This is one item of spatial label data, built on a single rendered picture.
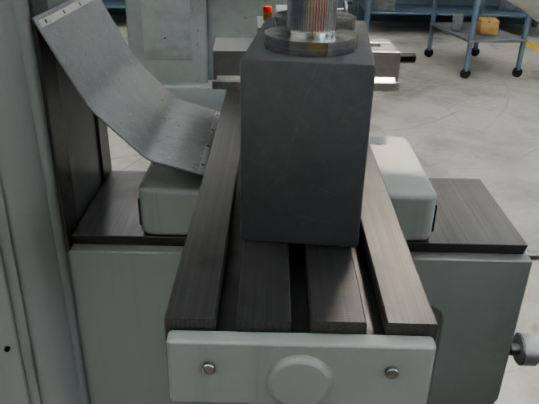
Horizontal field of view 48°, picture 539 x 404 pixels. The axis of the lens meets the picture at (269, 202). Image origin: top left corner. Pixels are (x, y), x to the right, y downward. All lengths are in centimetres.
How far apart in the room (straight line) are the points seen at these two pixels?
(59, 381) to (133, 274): 25
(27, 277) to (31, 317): 8
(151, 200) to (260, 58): 50
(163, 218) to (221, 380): 53
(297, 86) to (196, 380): 27
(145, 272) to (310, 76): 61
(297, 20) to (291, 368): 31
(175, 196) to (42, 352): 37
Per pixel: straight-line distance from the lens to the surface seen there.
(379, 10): 693
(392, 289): 56
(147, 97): 114
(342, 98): 55
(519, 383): 202
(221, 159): 82
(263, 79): 55
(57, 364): 117
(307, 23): 57
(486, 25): 549
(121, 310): 112
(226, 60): 113
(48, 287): 108
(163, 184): 101
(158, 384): 122
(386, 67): 116
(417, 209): 102
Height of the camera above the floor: 127
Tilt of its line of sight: 27 degrees down
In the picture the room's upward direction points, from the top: 1 degrees clockwise
